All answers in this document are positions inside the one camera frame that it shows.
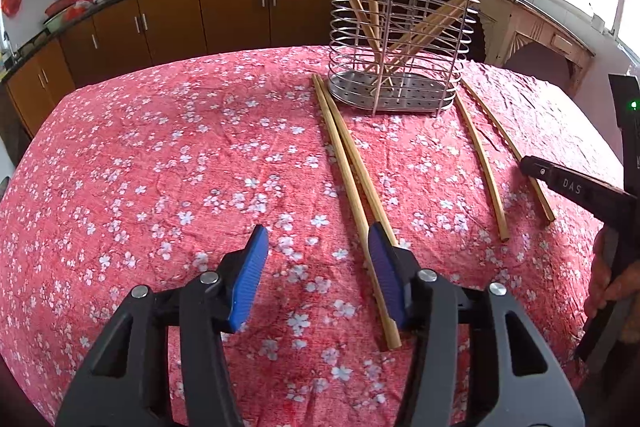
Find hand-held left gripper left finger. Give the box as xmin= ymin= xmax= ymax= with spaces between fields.
xmin=55 ymin=224 xmax=271 ymax=427

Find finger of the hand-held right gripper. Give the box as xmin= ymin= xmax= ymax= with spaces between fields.
xmin=520 ymin=155 xmax=558 ymax=192

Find wooden chopstick pair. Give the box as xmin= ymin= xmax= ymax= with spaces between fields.
xmin=311 ymin=73 xmax=403 ymax=351
xmin=318 ymin=79 xmax=401 ymax=253

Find wooden base cabinets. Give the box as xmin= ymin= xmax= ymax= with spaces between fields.
xmin=0 ymin=0 xmax=426 ymax=142

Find red floral tablecloth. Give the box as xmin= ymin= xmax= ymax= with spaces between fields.
xmin=0 ymin=44 xmax=633 ymax=427

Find old cream side table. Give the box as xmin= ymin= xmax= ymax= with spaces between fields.
xmin=470 ymin=0 xmax=597 ymax=96

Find person's right hand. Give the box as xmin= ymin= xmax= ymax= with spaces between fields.
xmin=584 ymin=232 xmax=640 ymax=319

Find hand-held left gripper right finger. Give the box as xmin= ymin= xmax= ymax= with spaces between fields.
xmin=367 ymin=223 xmax=586 ymax=427

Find steel wire utensil holder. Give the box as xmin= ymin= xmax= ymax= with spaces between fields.
xmin=327 ymin=0 xmax=481 ymax=118

